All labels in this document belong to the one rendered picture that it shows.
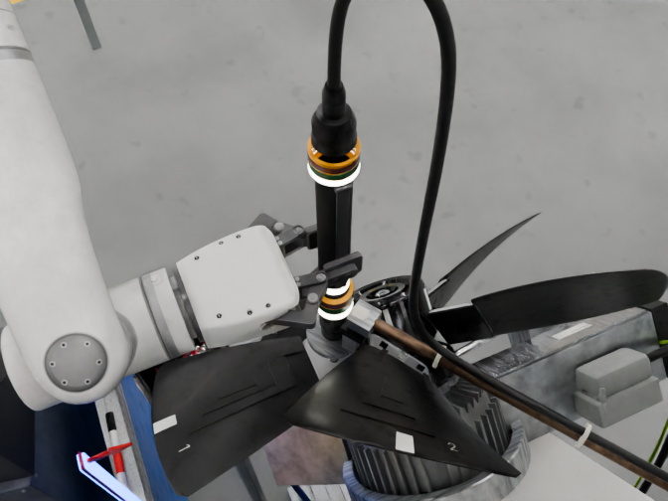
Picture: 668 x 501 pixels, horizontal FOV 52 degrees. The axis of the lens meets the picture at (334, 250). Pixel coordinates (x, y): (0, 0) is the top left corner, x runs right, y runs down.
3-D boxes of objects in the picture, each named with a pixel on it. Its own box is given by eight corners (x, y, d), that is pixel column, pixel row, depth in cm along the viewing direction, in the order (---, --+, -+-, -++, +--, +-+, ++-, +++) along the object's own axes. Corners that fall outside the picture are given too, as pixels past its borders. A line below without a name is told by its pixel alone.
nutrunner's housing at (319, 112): (354, 336, 88) (370, 78, 49) (339, 360, 87) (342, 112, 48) (329, 322, 89) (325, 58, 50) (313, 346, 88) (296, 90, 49)
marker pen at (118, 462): (126, 486, 114) (111, 410, 121) (117, 489, 114) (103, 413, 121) (129, 488, 116) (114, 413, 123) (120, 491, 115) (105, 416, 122)
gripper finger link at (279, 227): (273, 236, 71) (332, 215, 72) (284, 260, 70) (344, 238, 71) (270, 219, 68) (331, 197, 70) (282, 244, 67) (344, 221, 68)
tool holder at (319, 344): (385, 332, 86) (391, 296, 78) (357, 377, 83) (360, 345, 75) (325, 299, 88) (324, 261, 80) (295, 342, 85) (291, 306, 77)
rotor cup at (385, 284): (477, 355, 94) (452, 267, 92) (400, 404, 87) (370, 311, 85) (413, 343, 106) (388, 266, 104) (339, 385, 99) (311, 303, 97)
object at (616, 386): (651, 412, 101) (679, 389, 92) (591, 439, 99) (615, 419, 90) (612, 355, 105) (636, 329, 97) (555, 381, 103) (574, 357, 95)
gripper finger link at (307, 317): (232, 308, 66) (267, 267, 68) (295, 351, 63) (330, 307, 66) (230, 302, 65) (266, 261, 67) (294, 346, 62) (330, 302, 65)
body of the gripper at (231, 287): (170, 284, 71) (270, 248, 73) (200, 370, 66) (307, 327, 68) (153, 248, 64) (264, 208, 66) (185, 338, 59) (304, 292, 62)
